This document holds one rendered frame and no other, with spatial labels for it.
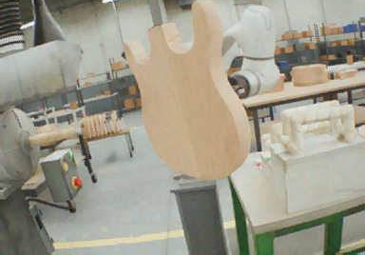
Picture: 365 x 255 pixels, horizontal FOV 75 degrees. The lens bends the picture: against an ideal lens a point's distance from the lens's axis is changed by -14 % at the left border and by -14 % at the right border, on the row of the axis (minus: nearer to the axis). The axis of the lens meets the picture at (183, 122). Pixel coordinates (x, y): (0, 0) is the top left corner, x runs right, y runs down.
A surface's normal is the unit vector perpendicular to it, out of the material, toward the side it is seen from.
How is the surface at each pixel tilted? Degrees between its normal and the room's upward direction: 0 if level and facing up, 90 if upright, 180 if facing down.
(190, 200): 90
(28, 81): 90
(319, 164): 90
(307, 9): 90
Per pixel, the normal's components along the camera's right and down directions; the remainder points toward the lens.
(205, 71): -0.71, 0.34
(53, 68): 0.01, 0.21
